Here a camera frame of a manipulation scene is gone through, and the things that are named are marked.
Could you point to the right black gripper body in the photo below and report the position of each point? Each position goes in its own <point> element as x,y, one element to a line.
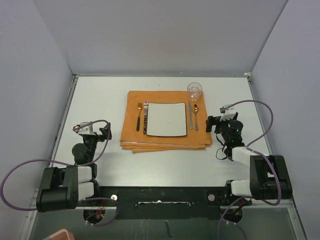
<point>221,126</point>

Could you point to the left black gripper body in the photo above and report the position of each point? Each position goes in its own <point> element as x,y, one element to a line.
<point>91,142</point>

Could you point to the copper bowl spoon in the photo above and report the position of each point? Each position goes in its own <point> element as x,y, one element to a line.
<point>195,111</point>

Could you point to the silver table knife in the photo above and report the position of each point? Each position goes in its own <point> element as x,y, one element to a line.
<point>190,108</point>

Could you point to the clear drinking glass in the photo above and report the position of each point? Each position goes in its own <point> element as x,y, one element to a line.
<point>194,91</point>

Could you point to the gold fork green handle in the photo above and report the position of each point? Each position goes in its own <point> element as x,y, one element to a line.
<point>140,106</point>

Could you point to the white square plate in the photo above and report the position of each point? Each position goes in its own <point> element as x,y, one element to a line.
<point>166,120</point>

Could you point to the silver fork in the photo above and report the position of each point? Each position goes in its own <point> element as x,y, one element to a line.
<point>145,107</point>

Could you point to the orange cloth napkin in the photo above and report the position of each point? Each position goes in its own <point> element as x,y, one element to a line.
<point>139,142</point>

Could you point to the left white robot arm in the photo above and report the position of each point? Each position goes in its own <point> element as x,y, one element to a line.
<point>64,188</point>

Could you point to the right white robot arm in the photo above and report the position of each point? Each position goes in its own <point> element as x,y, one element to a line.
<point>268,175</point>

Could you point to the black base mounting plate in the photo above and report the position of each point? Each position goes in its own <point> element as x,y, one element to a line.
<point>163,203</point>

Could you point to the pink box corner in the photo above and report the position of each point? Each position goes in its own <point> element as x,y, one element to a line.
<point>62,234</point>

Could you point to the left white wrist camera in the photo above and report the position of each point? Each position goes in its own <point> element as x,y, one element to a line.
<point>84,129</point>

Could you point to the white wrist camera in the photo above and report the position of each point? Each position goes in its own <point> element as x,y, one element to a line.
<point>227,113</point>
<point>84,129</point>

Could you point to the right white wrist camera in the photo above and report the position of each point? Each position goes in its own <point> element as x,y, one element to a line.
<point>227,113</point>

